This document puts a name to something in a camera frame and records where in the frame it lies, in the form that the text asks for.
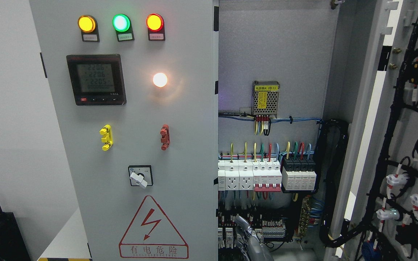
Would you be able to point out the black digital power meter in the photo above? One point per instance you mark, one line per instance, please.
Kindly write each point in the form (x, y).
(97, 79)

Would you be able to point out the green indicator lamp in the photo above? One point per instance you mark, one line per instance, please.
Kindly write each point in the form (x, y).
(121, 22)

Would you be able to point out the red triangle warning sticker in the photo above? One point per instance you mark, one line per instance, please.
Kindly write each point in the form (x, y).
(152, 235)

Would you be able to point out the black box at left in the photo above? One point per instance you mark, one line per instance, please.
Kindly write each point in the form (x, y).
(12, 246)

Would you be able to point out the lower relay terminal row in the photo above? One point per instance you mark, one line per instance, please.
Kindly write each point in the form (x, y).
(267, 226)

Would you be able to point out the yellow terminal clip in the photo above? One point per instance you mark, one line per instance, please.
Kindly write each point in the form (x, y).
(106, 139)

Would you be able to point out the red indicator lamp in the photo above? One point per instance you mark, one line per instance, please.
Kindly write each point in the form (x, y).
(155, 22)

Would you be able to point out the yellow indicator lamp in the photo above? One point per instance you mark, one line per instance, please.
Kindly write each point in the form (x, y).
(87, 24)

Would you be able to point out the grey robot hand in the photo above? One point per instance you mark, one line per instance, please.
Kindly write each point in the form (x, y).
(249, 243)

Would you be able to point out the black white surge protector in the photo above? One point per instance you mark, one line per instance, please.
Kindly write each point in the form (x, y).
(298, 175)

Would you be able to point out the red terminal clip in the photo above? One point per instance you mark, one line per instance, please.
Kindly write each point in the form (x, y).
(165, 138)

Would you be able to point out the white socket breaker row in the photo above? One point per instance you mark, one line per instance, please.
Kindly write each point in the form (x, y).
(249, 175)

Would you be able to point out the white glowing indicator lamp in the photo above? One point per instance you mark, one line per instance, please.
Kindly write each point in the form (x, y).
(160, 79)

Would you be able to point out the grey cabinet door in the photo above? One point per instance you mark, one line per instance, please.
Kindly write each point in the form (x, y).
(370, 174)
(183, 175)

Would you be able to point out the white rotary selector switch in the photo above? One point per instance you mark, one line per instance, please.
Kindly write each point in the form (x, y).
(140, 175)

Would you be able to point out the metal mesh power supply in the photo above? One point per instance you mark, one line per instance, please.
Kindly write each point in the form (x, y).
(265, 97)

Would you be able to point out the brass ground terminal bar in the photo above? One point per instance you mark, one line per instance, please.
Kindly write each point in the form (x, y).
(304, 217)

